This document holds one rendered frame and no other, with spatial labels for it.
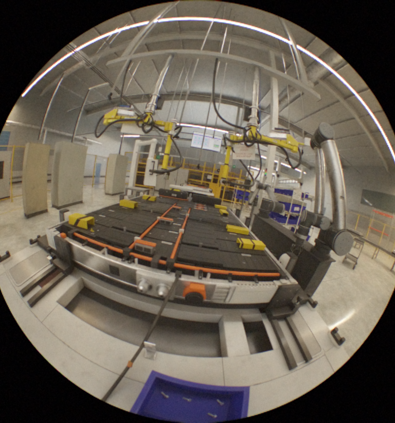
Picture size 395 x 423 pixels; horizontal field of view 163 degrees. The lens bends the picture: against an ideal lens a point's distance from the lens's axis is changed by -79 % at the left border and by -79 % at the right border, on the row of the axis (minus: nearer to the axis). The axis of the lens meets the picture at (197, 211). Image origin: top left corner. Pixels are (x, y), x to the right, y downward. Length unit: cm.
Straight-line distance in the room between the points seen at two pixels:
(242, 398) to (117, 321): 49
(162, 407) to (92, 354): 24
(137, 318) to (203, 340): 27
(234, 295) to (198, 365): 28
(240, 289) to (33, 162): 470
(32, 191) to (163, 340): 450
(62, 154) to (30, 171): 123
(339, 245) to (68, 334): 151
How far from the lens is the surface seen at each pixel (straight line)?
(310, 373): 66
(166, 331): 60
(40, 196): 479
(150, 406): 47
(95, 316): 66
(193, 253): 60
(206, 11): 950
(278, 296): 63
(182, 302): 59
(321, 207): 139
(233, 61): 253
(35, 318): 67
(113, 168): 732
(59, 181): 501
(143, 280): 49
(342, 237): 122
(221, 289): 49
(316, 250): 151
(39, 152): 469
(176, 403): 47
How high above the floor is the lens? 131
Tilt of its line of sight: 13 degrees down
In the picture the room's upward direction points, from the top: 10 degrees clockwise
